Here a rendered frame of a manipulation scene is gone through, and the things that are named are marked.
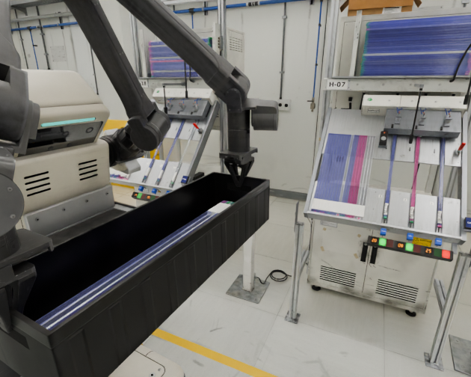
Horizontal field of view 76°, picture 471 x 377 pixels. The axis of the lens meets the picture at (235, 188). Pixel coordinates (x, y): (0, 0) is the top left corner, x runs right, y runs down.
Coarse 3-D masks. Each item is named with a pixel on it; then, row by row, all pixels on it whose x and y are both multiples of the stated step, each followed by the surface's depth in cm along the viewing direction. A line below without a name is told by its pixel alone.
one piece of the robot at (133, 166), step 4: (108, 132) 89; (112, 132) 90; (132, 160) 91; (136, 160) 92; (128, 164) 89; (132, 164) 90; (136, 164) 91; (128, 168) 88; (132, 168) 89; (136, 168) 91; (140, 168) 92; (124, 172) 89; (128, 172) 88; (132, 172) 90
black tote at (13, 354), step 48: (192, 192) 76; (240, 192) 82; (96, 240) 53; (144, 240) 64; (192, 240) 50; (240, 240) 66; (48, 288) 46; (144, 288) 41; (192, 288) 52; (0, 336) 37; (48, 336) 30; (96, 336) 35; (144, 336) 43
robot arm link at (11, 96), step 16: (0, 0) 34; (0, 16) 33; (0, 32) 32; (0, 48) 30; (0, 64) 29; (16, 64) 31; (0, 80) 29; (16, 80) 30; (0, 96) 28; (16, 96) 29; (0, 112) 28; (16, 112) 29; (0, 128) 28; (16, 128) 29
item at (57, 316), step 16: (224, 208) 77; (192, 224) 68; (176, 240) 61; (144, 256) 56; (112, 272) 51; (128, 272) 51; (96, 288) 47; (64, 304) 44; (80, 304) 44; (48, 320) 41
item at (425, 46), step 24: (384, 24) 154; (408, 24) 150; (432, 24) 147; (456, 24) 143; (384, 48) 158; (408, 48) 154; (432, 48) 149; (456, 48) 146; (360, 72) 166; (384, 72) 161; (408, 72) 157; (432, 72) 152
